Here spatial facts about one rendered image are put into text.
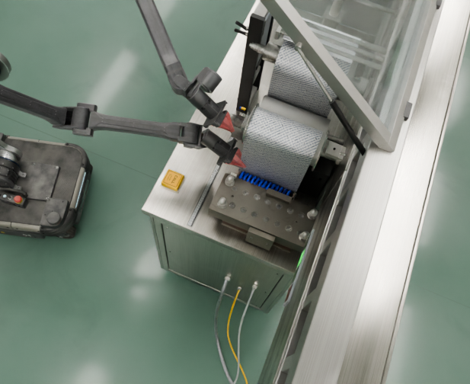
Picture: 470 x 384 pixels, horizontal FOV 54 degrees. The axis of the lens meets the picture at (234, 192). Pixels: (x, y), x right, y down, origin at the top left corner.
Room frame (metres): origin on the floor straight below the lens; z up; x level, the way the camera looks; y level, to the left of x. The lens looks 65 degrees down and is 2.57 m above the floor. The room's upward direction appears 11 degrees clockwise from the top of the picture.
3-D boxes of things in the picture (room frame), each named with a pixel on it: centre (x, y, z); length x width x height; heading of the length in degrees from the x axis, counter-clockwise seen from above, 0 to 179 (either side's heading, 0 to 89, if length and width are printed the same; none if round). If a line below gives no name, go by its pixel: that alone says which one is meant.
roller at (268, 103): (0.98, -0.16, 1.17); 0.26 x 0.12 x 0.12; 78
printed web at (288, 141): (1.00, -0.15, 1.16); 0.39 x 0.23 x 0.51; 168
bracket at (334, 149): (0.83, -0.30, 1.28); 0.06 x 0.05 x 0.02; 78
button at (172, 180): (0.79, 0.25, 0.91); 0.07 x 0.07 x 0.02; 78
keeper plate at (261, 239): (0.59, -0.13, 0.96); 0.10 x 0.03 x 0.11; 78
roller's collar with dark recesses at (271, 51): (1.14, -0.04, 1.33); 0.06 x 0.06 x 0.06; 78
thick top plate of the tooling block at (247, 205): (0.68, -0.13, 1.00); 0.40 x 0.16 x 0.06; 78
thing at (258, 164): (0.81, -0.11, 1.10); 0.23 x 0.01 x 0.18; 78
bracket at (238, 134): (0.94, 0.02, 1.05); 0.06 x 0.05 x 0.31; 78
